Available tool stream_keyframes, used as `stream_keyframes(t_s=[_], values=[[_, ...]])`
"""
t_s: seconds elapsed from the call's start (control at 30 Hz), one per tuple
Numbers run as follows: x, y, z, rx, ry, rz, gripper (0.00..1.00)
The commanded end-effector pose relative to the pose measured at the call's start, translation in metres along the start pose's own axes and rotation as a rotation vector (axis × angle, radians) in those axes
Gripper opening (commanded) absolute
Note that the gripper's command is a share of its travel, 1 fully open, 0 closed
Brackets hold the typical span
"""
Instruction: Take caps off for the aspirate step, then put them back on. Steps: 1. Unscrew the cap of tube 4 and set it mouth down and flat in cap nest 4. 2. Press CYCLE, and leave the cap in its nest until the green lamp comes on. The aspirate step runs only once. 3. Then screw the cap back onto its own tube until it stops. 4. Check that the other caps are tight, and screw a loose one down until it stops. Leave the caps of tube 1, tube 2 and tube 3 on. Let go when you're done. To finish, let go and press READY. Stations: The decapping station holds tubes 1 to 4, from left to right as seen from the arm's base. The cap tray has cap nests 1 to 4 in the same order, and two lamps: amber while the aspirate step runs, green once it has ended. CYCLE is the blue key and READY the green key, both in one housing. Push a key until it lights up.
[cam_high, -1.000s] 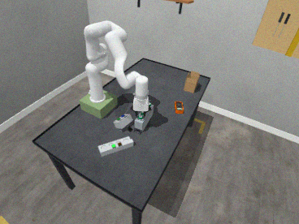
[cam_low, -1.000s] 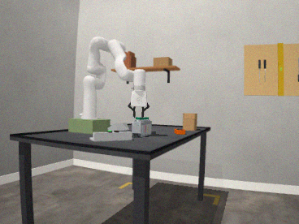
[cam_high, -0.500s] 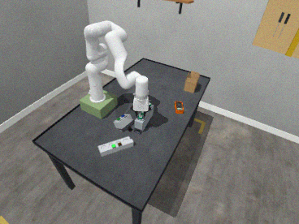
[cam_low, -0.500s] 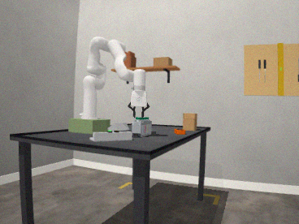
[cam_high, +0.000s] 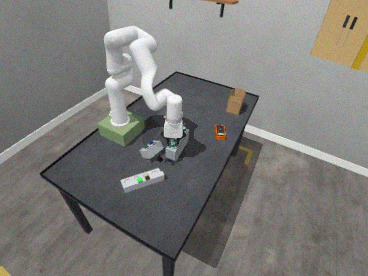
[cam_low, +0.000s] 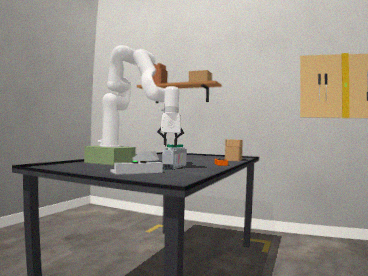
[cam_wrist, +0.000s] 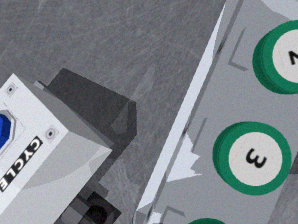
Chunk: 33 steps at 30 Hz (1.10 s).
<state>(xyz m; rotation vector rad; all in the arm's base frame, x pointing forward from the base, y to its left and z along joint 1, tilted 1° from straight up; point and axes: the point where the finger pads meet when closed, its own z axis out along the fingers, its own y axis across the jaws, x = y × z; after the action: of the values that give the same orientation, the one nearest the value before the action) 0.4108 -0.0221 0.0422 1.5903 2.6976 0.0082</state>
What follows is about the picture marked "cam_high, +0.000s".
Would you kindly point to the small brown cardboard box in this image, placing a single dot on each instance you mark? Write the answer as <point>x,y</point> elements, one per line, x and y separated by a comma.
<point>236,98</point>

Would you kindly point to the light grey panel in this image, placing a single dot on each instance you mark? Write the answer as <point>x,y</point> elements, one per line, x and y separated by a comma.
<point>149,178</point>

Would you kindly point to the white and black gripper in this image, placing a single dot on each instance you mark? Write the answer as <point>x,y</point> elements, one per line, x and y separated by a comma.
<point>173,131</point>

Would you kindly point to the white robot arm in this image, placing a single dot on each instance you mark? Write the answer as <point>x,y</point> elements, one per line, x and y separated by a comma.
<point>121,68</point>

